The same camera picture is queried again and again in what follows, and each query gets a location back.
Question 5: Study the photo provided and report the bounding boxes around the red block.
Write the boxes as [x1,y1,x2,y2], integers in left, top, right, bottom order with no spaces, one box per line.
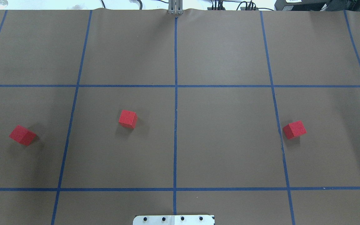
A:
[118,110,138,129]
[9,125,36,146]
[282,121,307,140]

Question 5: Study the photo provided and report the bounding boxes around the brown paper table mat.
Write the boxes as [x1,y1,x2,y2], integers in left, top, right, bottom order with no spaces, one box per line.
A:
[0,8,360,225]

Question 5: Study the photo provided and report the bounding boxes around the black equipment box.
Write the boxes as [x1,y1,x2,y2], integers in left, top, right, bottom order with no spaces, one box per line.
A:
[274,0,360,12]

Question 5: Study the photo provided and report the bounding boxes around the aluminium frame post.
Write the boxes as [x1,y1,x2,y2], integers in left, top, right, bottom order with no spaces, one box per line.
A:
[168,0,184,15]

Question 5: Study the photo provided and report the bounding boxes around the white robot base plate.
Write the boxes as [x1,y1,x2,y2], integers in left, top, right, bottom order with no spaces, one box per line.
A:
[132,215,215,225]

